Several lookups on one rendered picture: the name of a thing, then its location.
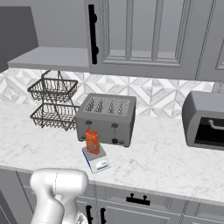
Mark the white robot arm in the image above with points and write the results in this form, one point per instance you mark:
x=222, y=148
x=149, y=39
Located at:
x=55, y=189

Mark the orange food box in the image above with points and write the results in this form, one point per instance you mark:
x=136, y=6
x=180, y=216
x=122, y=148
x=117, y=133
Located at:
x=92, y=142

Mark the white digital scale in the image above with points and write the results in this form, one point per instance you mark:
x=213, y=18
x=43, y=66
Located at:
x=97, y=161

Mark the grey glass-panel cabinet door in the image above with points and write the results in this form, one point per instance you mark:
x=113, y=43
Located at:
x=145, y=38

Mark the grey base cabinet door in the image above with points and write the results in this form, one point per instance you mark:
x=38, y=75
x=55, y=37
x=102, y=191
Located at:
x=137, y=215
x=85, y=211

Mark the grey base cabinet run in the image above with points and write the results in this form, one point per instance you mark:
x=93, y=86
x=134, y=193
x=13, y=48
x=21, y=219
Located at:
x=17, y=195

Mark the grey four-slot toaster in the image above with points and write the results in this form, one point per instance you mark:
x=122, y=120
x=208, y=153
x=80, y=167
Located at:
x=106, y=119

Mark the grey toaster oven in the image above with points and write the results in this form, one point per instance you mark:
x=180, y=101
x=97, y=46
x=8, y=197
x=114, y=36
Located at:
x=204, y=119

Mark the grey drawer front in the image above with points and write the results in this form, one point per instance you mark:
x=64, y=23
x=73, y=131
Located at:
x=140, y=201
x=205, y=212

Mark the grey open wall cabinet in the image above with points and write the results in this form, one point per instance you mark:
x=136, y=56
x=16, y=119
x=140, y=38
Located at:
x=43, y=43

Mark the grey wall cabinet door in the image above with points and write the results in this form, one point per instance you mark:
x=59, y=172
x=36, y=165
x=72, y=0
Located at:
x=214, y=40

